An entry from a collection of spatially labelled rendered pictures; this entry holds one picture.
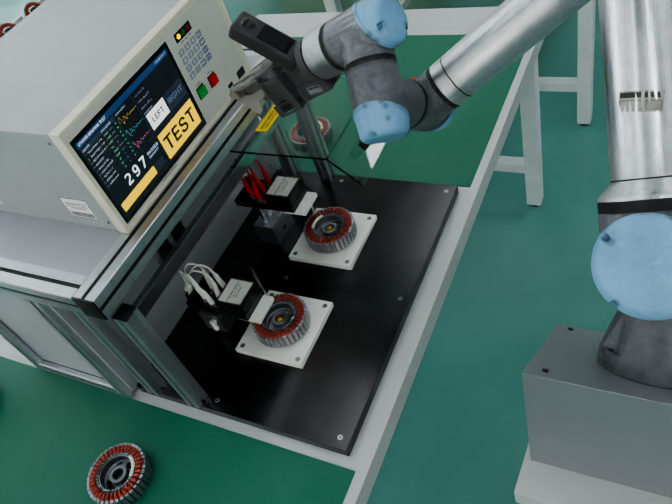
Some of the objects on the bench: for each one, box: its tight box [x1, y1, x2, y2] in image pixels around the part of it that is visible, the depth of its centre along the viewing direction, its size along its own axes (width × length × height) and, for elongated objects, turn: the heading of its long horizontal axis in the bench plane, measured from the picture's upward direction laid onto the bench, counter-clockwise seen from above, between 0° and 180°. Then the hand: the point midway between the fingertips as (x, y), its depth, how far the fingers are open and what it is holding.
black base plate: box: [137, 169, 459, 456], centre depth 135 cm, size 47×64×2 cm
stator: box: [303, 207, 357, 254], centre depth 138 cm, size 11×11×4 cm
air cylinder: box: [198, 310, 236, 332], centre depth 132 cm, size 5×8×6 cm
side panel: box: [0, 293, 138, 398], centre depth 124 cm, size 28×3×32 cm, turn 80°
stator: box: [87, 443, 152, 504], centre depth 115 cm, size 11×11×4 cm
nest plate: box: [289, 208, 377, 270], centre depth 140 cm, size 15×15×1 cm
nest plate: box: [235, 290, 334, 369], centre depth 127 cm, size 15×15×1 cm
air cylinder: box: [254, 209, 294, 244], centre depth 145 cm, size 5×8×6 cm
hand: (232, 89), depth 111 cm, fingers closed
